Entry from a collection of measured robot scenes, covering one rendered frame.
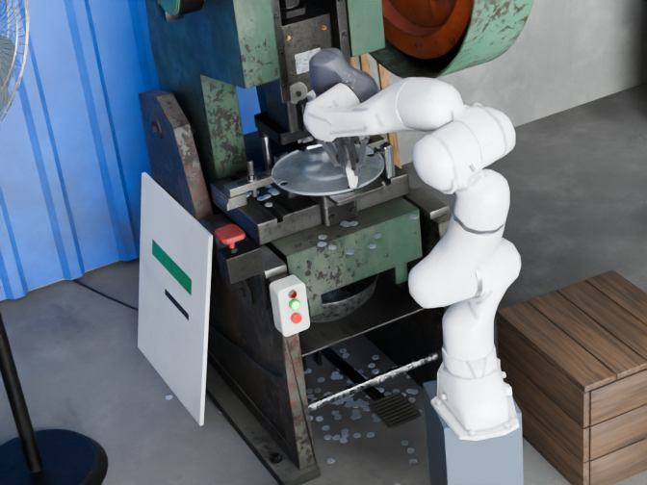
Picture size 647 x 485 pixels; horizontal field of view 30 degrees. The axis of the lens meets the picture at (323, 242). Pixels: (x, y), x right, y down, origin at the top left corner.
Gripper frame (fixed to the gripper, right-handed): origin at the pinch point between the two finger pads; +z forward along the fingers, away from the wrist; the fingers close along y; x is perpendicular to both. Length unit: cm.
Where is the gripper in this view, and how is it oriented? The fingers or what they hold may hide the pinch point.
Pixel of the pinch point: (351, 174)
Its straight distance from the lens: 297.9
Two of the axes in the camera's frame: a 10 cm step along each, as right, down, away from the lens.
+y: 9.6, 0.4, -2.6
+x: 2.0, -7.5, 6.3
